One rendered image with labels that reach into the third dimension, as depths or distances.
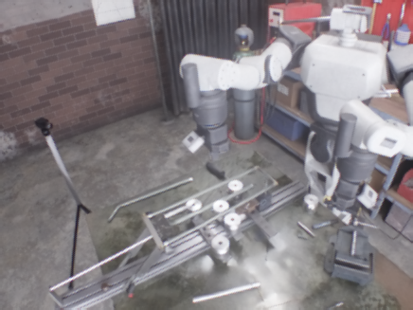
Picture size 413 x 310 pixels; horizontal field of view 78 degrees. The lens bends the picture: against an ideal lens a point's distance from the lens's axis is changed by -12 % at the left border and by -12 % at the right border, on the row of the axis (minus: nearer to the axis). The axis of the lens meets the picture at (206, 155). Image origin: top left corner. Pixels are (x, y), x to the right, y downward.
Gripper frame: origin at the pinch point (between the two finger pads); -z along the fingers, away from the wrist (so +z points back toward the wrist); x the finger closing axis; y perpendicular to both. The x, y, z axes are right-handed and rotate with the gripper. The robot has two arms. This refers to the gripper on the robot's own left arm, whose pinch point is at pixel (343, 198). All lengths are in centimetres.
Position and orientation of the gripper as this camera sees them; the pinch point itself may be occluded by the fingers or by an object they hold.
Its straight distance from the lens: 81.0
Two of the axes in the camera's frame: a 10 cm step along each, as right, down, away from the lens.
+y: 8.1, 3.1, -5.0
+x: -5.8, 5.5, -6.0
